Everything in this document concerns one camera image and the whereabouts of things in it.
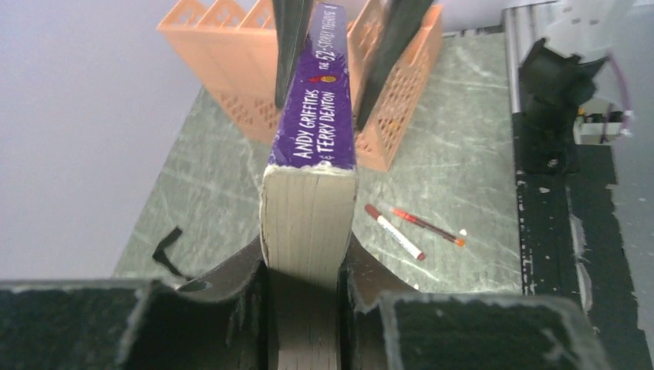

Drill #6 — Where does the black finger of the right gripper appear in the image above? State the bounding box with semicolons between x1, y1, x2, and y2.
272;0;315;109

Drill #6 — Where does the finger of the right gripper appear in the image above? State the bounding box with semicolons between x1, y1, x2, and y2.
355;0;433;130

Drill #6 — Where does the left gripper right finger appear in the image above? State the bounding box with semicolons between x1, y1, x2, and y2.
339;237;610;369

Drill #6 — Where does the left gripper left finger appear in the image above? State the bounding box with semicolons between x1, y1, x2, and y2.
1;239;268;369

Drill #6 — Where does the purple book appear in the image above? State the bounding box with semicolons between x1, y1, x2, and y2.
260;3;358;369

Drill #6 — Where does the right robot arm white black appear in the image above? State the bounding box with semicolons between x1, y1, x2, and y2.
356;1;632;174

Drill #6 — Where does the orange plastic file organizer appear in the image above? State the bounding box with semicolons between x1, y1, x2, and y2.
157;0;444;173

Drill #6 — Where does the white red marker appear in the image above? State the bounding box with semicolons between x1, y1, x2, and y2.
364;203;426;261

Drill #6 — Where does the red pen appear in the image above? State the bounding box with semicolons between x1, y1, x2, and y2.
390;207;465;247

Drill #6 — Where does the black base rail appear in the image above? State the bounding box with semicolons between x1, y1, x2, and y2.
511;113;653;369

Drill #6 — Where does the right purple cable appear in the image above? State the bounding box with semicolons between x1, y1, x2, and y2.
600;51;635;139

